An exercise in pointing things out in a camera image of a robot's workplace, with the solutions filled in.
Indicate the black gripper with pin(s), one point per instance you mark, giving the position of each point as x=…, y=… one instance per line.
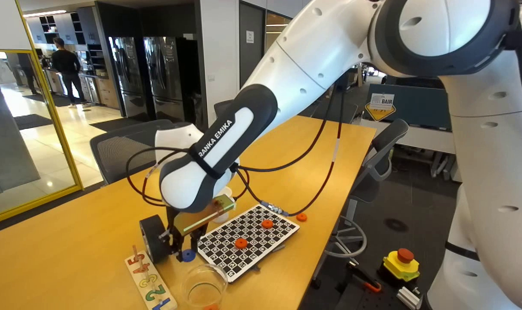
x=174, y=218

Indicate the blue disc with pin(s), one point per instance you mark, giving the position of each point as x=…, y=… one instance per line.
x=186, y=256

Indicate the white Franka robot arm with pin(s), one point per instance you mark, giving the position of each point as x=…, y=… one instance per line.
x=305, y=58

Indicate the black white checkered marker board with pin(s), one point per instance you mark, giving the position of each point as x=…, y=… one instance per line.
x=226, y=259

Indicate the clear plastic cup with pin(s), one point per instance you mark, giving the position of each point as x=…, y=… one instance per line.
x=202, y=287

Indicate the wooden number puzzle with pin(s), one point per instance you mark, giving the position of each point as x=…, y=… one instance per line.
x=148, y=285

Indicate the gray mesh office chair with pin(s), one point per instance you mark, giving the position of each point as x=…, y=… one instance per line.
x=122, y=149
x=222, y=113

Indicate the glass door refrigerator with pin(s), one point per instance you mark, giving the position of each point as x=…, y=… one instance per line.
x=126, y=75
x=164, y=79

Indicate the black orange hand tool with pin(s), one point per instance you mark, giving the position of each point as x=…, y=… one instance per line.
x=365, y=282

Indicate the yellow framed glass partition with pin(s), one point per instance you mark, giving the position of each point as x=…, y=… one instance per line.
x=19, y=144

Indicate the person in dark clothes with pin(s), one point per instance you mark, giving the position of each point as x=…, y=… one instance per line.
x=67, y=67

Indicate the yellow red emergency stop button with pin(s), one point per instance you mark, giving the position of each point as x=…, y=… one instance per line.
x=401, y=268

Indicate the small silver metal box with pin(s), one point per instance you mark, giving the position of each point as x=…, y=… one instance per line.
x=408, y=297

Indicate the small white yellow sign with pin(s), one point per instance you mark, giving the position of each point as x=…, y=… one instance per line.
x=381, y=106

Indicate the teal office divider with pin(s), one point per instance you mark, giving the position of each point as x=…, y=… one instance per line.
x=420, y=106

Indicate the yellow-green wrist camera board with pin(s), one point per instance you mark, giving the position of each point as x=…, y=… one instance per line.
x=210, y=210

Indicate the white wall notice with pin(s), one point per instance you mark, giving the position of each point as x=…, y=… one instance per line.
x=250, y=37

